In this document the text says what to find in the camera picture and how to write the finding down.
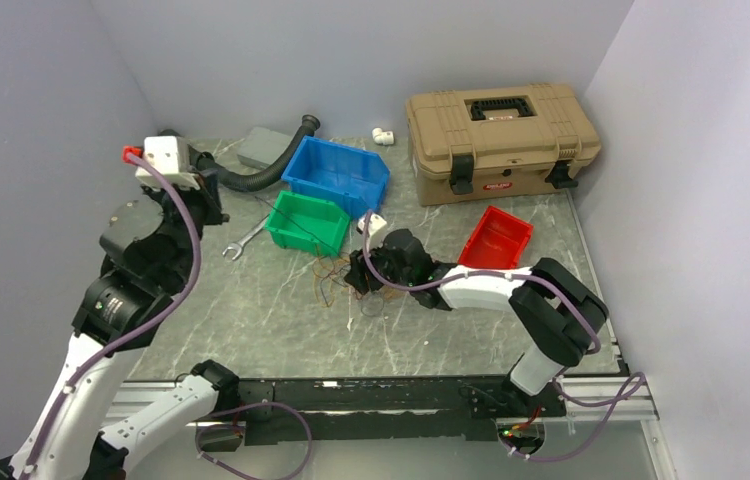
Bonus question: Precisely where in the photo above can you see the silver open-end wrench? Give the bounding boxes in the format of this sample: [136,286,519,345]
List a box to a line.
[221,215,269,261]

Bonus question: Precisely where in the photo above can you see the coloured wire bundle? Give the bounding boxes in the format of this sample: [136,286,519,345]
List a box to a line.
[308,254,409,319]

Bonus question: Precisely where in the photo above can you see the black corrugated hose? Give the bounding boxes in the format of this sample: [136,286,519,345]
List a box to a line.
[157,114,322,194]

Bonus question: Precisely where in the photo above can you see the red plastic bin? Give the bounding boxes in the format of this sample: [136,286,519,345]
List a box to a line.
[458,205,534,269]

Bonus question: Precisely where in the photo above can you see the white pipe elbow fitting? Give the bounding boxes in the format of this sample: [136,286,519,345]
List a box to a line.
[371,127,395,146]

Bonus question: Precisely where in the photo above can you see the blue plastic bin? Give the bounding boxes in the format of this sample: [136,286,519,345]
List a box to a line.
[282,136,390,219]

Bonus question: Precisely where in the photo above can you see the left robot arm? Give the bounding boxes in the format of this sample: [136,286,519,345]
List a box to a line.
[0,170,241,479]

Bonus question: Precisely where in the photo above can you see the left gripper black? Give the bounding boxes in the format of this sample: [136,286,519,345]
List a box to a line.
[137,164,228,288]

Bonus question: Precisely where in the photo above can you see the green plastic bin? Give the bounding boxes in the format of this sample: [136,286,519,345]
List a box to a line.
[264,191,350,257]

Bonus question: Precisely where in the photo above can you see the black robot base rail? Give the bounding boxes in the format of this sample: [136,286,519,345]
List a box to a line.
[206,374,566,446]

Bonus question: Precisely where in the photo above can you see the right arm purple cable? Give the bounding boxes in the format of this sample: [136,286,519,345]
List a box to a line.
[361,211,648,465]

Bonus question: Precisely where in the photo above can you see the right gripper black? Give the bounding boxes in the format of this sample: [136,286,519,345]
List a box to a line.
[344,234,414,295]

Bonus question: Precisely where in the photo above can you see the grey rectangular block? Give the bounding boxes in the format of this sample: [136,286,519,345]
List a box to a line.
[236,127,293,170]

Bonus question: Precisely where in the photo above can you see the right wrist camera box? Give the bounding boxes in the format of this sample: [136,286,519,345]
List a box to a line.
[355,213,388,239]

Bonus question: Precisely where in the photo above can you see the tan plastic toolbox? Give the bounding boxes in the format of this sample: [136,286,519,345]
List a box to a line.
[405,83,602,206]

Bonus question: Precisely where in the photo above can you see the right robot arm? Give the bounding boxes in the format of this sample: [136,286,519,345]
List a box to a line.
[344,229,609,415]

